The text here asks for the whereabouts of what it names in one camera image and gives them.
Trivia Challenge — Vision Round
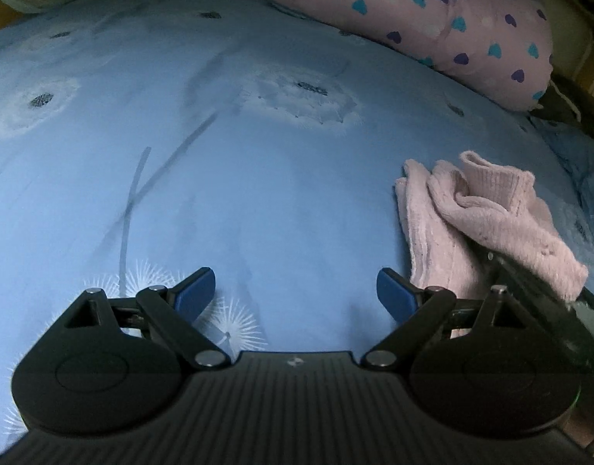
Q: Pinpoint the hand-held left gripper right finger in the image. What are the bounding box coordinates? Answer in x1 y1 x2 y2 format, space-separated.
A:
362 266 521 370

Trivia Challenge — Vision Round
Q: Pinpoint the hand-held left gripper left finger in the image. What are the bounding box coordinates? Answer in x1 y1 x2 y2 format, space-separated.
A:
65 266 233 370

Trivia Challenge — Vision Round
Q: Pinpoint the pink knit sweater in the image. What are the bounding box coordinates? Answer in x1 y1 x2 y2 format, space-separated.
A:
394 150 591 341

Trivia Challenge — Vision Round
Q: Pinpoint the blue dandelion-print pillow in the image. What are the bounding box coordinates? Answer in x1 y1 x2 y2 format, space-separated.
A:
528 111 594 274

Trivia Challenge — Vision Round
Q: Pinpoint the blue dandelion-print bedsheet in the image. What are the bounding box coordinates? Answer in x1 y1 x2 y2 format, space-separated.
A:
0 0 594 446

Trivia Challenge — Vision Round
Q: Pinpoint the pink heart-print pillow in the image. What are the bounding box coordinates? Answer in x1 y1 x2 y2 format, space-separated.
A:
265 0 555 112

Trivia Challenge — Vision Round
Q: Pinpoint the wooden bed frame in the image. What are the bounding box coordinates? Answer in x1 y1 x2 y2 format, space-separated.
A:
532 0 594 142

